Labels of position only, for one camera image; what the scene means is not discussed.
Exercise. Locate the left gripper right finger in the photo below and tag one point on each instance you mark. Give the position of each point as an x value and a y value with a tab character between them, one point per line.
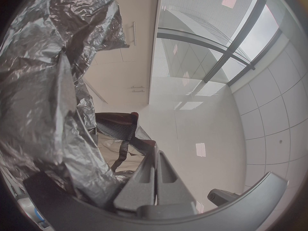
173	191

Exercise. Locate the black plastic bag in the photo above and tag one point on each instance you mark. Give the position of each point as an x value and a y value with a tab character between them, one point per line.
36	92

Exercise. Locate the window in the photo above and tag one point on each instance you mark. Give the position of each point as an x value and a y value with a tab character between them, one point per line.
192	44

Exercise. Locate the cream cabinet with drawers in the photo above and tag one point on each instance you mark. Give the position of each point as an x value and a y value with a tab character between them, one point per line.
134	64

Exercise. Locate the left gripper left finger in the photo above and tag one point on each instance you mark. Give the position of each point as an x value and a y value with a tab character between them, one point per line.
139	186

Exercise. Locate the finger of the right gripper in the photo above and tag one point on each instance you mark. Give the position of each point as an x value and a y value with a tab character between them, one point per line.
65	90

